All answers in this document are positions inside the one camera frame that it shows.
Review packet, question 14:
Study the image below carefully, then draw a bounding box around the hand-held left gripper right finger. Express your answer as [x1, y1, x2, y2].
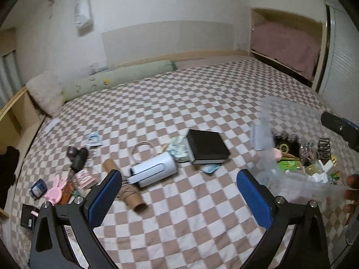
[236, 169, 331, 269]

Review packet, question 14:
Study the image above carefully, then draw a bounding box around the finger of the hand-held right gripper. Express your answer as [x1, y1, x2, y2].
[320, 111, 359, 149]

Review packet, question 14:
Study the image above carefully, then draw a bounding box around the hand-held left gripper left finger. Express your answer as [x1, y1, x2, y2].
[28, 169, 124, 269]

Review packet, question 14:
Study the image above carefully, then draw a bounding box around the clear plastic container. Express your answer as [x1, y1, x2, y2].
[251, 96, 359, 212]

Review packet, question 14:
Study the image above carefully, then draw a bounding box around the person's right hand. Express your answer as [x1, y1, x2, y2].
[344, 174, 359, 225]

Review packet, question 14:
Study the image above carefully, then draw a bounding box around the brown striped hair claw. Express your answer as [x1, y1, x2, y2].
[318, 137, 332, 161]

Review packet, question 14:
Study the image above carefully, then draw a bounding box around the small pink box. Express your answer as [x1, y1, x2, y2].
[75, 169, 97, 190]

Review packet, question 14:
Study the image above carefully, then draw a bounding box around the cardboard tube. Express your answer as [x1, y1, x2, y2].
[102, 158, 147, 213]

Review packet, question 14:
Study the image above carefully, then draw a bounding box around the pink bunny mirror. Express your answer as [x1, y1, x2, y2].
[45, 175, 68, 204]

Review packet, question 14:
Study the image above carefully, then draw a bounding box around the dark hair claw clip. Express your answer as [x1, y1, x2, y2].
[67, 146, 90, 172]

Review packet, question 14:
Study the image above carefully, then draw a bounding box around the green packet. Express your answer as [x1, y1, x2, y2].
[277, 158, 306, 172]

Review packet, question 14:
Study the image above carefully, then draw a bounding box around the black furry accessory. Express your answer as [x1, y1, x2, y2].
[272, 134, 301, 157]

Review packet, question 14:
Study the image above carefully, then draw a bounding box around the white cylindrical device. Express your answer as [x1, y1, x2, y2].
[127, 151, 179, 188]

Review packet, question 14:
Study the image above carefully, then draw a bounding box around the small blue white sachet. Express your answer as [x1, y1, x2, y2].
[85, 132, 102, 150]

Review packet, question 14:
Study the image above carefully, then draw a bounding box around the white tube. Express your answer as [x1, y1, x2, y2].
[252, 123, 274, 151]

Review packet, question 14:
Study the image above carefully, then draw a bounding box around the white slatted wardrobe door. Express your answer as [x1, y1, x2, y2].
[318, 4, 359, 113]

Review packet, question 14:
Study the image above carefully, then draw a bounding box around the small blue round case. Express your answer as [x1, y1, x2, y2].
[30, 179, 46, 201]

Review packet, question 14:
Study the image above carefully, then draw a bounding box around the black box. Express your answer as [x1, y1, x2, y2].
[186, 129, 231, 165]

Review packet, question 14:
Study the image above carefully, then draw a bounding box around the black card wallet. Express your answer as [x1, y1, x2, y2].
[21, 204, 40, 228]

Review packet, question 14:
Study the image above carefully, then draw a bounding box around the patterned tissue packet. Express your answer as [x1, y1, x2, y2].
[168, 136, 194, 163]

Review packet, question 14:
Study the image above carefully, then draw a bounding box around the white flat packet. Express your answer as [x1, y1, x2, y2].
[42, 118, 61, 133]

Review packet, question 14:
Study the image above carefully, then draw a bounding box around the pink folded blanket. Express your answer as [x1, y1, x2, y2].
[250, 22, 322, 75]

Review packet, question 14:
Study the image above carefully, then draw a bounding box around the dark cloth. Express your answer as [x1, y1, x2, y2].
[0, 146, 20, 210]

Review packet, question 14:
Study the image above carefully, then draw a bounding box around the checkered bed blanket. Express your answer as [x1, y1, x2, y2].
[11, 57, 354, 269]

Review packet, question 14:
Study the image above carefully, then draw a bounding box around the white fluffy pillow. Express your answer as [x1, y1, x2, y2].
[26, 71, 63, 117]

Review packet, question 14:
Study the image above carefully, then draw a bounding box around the green bolster pillow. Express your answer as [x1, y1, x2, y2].
[62, 60, 177, 103]

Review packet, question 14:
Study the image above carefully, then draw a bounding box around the wooden closet shelf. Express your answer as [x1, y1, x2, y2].
[250, 7, 328, 90]

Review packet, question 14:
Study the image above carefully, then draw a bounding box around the white plastic bag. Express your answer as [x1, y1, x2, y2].
[74, 0, 93, 29]

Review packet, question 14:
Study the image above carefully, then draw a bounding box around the clear ring bangle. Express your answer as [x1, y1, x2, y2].
[131, 141, 154, 163]

